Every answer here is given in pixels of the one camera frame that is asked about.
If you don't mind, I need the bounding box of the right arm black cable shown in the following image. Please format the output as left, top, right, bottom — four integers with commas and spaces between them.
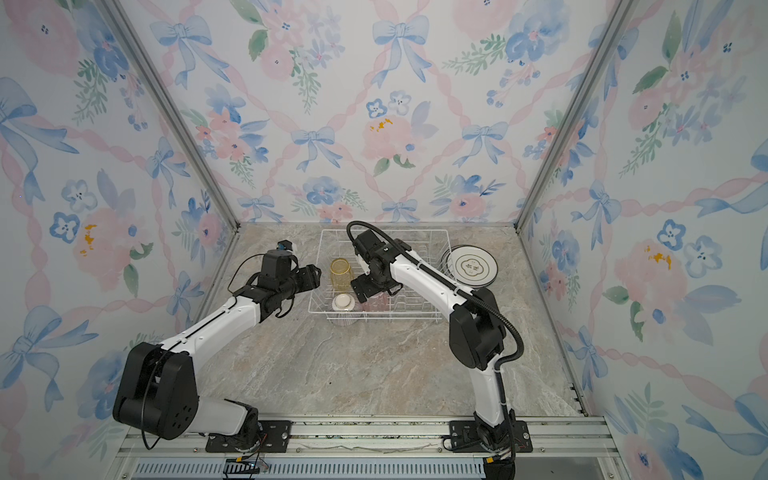
345, 220, 526, 433

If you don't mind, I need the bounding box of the left aluminium corner post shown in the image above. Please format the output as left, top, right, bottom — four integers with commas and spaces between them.
95, 0, 242, 230

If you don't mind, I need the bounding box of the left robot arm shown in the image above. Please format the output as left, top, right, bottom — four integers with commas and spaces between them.
112, 264, 322, 449

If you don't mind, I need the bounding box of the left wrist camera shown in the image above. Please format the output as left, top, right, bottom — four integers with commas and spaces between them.
260, 240, 298, 283

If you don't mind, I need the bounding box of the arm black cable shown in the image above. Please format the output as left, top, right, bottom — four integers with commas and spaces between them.
226, 253, 265, 295
345, 220, 526, 433

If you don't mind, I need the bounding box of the pink ribbed glass cup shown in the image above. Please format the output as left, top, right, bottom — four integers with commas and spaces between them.
362, 292, 392, 313

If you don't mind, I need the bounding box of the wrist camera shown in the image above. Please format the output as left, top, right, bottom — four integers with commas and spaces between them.
352, 229, 399, 263
260, 240, 298, 283

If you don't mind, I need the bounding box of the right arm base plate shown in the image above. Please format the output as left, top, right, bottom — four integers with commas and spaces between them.
443, 419, 533, 454

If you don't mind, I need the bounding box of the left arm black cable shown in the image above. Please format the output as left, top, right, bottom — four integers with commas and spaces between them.
226, 253, 265, 295

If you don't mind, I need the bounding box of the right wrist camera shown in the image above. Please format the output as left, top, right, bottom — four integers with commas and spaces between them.
352, 229, 399, 263

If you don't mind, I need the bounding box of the right aluminium corner post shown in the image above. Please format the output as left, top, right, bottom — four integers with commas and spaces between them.
515, 0, 636, 234

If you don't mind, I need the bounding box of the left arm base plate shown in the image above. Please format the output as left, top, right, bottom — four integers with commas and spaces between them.
205, 420, 292, 454

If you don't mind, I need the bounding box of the white front plate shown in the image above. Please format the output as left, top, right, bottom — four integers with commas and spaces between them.
439, 244, 499, 288

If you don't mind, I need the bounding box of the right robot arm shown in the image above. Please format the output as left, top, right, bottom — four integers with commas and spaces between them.
352, 245, 524, 429

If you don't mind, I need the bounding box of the small white ceramic bowl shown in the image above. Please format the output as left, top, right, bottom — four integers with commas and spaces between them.
331, 293, 357, 313

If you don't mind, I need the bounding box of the aluminium mounting rail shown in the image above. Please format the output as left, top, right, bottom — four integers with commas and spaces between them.
106, 415, 629, 479

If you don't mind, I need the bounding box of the yellow ribbed glass cup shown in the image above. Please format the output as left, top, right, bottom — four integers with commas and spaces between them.
330, 258, 354, 293

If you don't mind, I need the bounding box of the white wire dish rack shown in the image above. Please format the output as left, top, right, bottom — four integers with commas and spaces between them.
308, 228, 451, 326

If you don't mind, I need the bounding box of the aluminium corner post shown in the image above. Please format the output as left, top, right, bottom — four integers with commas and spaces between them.
515, 0, 636, 234
95, 0, 242, 230

